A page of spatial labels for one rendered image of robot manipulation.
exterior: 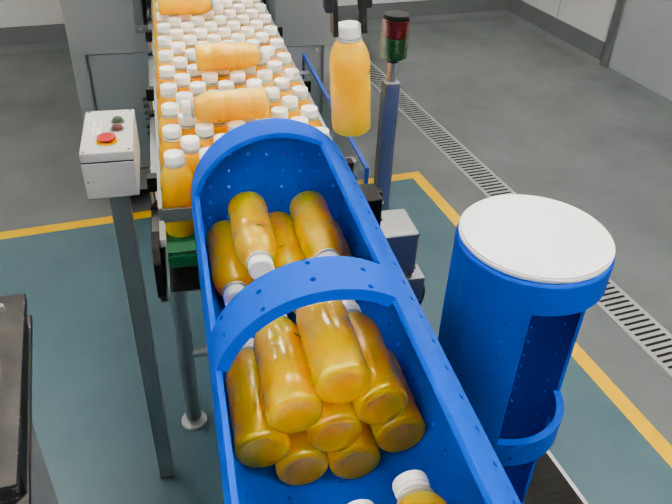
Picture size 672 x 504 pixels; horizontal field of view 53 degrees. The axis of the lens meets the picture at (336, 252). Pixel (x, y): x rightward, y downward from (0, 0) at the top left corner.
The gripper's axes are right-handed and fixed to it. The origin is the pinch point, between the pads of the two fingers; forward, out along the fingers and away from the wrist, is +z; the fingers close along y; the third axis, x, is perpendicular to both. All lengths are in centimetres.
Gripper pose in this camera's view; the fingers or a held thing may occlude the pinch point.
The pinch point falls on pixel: (347, 10)
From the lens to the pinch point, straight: 111.0
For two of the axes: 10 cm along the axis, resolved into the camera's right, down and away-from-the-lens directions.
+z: 0.5, 7.7, 6.4
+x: -2.0, -6.2, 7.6
